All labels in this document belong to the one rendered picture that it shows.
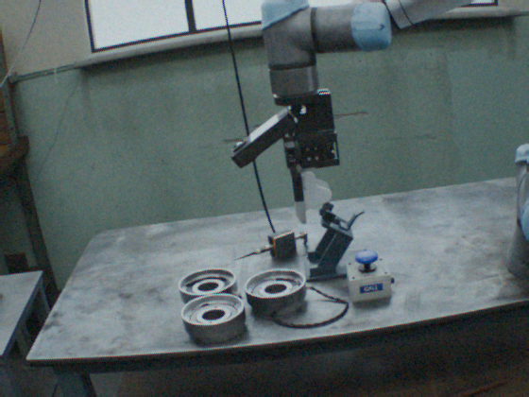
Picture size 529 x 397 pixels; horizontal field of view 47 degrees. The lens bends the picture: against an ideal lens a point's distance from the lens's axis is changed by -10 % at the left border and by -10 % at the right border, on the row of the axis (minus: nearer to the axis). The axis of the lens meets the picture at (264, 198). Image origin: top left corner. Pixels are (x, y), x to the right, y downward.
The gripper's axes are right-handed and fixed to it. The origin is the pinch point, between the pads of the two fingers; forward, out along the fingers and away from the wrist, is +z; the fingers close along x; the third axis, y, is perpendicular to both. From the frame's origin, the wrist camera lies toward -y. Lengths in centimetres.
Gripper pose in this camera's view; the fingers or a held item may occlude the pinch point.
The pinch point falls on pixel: (298, 215)
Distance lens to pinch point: 108.6
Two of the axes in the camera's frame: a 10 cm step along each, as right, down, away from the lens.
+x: -0.3, -3.3, 9.4
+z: 1.4, 9.3, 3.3
